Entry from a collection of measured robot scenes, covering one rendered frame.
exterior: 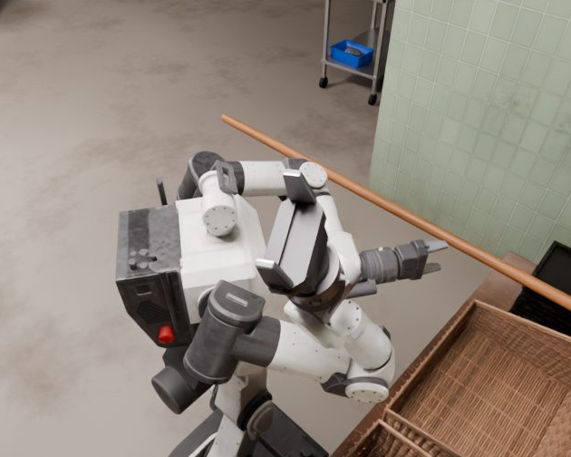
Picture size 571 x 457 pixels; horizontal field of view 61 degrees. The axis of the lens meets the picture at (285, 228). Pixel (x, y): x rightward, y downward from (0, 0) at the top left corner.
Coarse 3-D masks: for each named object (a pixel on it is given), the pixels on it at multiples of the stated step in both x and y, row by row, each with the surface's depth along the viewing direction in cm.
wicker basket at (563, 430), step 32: (480, 320) 171; (512, 320) 161; (448, 352) 170; (480, 352) 170; (512, 352) 169; (544, 352) 159; (416, 384) 160; (448, 384) 161; (480, 384) 161; (512, 384) 162; (544, 384) 161; (384, 416) 143; (416, 416) 153; (448, 416) 154; (480, 416) 154; (512, 416) 153; (448, 448) 128; (480, 448) 146; (512, 448) 147; (544, 448) 144
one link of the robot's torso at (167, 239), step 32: (160, 192) 106; (128, 224) 101; (160, 224) 100; (192, 224) 100; (256, 224) 105; (128, 256) 94; (160, 256) 94; (192, 256) 94; (224, 256) 94; (256, 256) 96; (128, 288) 92; (160, 288) 94; (192, 288) 91; (256, 288) 95; (160, 320) 101; (192, 320) 96
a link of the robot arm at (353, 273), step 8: (344, 256) 72; (344, 264) 71; (352, 264) 71; (344, 272) 71; (352, 272) 71; (360, 272) 72; (344, 280) 67; (352, 280) 72; (344, 288) 70; (352, 288) 73; (336, 296) 65; (344, 296) 72; (296, 304) 65; (328, 304) 65; (336, 304) 71; (312, 312) 69; (320, 312) 69; (328, 312) 70; (328, 320) 72
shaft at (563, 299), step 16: (240, 128) 164; (272, 144) 156; (336, 176) 143; (368, 192) 138; (384, 208) 135; (400, 208) 133; (416, 224) 130; (432, 224) 128; (448, 240) 125; (464, 240) 123; (480, 256) 120; (512, 272) 116; (544, 288) 112; (560, 304) 111
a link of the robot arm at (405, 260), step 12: (420, 240) 118; (384, 252) 117; (396, 252) 119; (408, 252) 117; (420, 252) 116; (384, 264) 115; (396, 264) 116; (408, 264) 117; (420, 264) 118; (384, 276) 116; (396, 276) 117; (408, 276) 121; (420, 276) 121
